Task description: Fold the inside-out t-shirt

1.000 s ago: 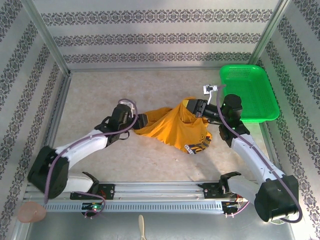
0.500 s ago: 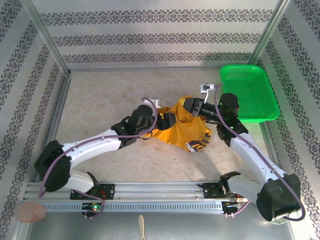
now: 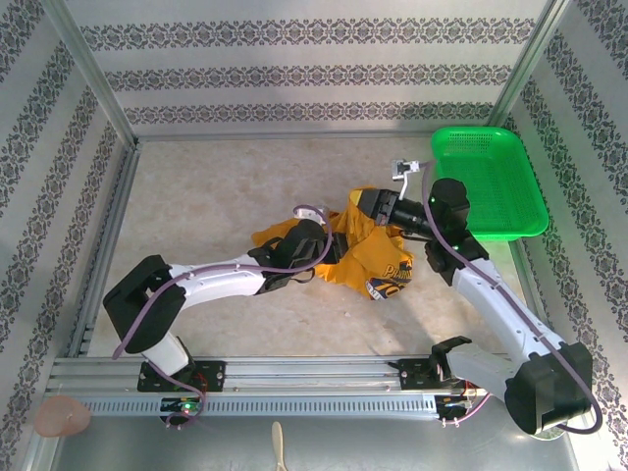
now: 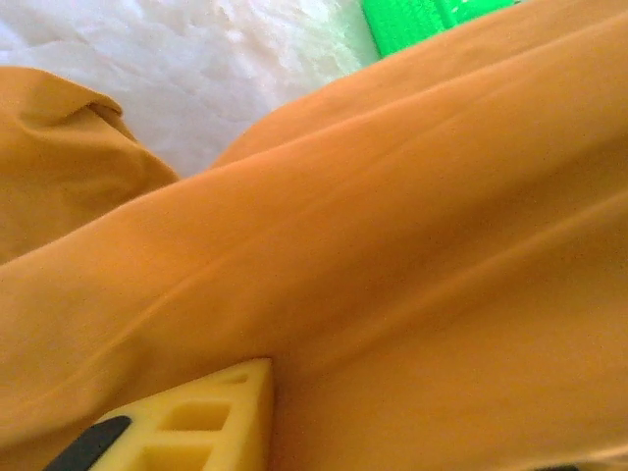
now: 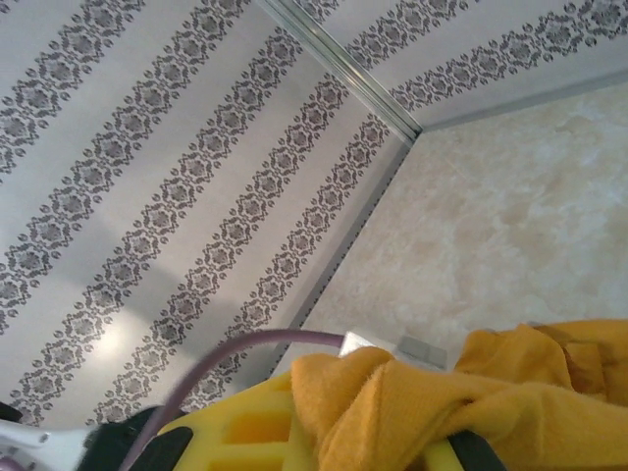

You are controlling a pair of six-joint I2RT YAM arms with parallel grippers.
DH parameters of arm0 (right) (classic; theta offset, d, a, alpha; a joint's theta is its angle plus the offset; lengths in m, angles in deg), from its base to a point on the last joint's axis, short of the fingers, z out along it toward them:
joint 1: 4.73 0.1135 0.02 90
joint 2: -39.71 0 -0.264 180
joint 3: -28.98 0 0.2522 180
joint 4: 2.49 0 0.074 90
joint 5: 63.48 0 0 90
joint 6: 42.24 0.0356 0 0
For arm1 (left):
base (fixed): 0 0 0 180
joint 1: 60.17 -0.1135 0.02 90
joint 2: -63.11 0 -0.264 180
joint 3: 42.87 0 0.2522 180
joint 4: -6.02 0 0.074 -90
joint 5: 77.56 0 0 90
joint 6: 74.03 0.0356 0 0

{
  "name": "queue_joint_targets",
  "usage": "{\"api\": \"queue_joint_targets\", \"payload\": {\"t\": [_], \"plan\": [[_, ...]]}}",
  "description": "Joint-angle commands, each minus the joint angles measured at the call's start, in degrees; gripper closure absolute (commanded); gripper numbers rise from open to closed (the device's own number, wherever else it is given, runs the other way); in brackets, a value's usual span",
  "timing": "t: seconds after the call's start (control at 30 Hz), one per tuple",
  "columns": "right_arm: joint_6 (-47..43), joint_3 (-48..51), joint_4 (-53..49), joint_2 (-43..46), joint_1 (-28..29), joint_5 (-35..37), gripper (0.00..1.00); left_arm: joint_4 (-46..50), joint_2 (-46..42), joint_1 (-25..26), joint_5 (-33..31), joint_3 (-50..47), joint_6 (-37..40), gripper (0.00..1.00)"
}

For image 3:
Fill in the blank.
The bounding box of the yellow t-shirt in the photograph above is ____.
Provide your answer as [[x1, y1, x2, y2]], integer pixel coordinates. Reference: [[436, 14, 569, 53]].
[[251, 185, 416, 301]]

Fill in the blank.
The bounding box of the green plastic mesh basket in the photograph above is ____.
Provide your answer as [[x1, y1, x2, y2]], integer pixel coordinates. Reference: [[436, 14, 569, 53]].
[[430, 126, 550, 242]]

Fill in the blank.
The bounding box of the small circuit board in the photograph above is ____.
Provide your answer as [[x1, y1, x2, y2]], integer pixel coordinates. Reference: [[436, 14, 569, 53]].
[[160, 397, 205, 416], [439, 392, 475, 418]]

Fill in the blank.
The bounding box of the cream wooden spoon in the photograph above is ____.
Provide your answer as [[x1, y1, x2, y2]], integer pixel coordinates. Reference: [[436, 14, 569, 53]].
[[271, 420, 287, 471]]

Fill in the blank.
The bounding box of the translucent pink cup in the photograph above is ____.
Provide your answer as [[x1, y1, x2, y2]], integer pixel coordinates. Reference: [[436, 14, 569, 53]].
[[33, 395, 93, 438]]

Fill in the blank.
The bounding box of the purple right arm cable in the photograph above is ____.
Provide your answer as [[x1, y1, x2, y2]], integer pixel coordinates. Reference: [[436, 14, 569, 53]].
[[419, 160, 603, 436]]

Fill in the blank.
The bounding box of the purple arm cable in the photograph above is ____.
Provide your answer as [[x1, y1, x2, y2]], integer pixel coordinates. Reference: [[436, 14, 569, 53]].
[[419, 160, 603, 436], [111, 204, 335, 362]]

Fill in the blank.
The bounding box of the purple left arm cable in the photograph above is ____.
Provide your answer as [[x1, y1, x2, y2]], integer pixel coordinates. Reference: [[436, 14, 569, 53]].
[[111, 204, 335, 362]]

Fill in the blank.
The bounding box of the aluminium frame bar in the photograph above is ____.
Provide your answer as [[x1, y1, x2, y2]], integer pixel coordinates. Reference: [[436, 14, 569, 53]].
[[134, 130, 495, 143]]

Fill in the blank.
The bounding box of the long aluminium mounting rail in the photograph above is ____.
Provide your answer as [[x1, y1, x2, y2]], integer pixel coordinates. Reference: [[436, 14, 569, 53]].
[[46, 353, 576, 394]]

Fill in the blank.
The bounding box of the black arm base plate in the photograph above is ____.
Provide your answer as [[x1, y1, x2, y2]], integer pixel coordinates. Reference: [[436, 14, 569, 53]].
[[396, 357, 490, 392], [136, 360, 227, 393]]

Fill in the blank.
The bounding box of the slotted grey cable duct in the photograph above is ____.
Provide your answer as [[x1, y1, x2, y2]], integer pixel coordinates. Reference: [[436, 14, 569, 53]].
[[90, 394, 438, 418]]

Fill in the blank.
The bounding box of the aluminium frame post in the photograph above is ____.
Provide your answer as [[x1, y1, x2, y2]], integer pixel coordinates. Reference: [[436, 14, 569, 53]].
[[485, 0, 575, 131], [38, 0, 143, 146]]

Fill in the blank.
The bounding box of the short purple base cable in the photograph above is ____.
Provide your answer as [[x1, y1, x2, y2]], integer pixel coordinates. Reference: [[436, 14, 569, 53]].
[[440, 390, 492, 428], [164, 377, 210, 429]]

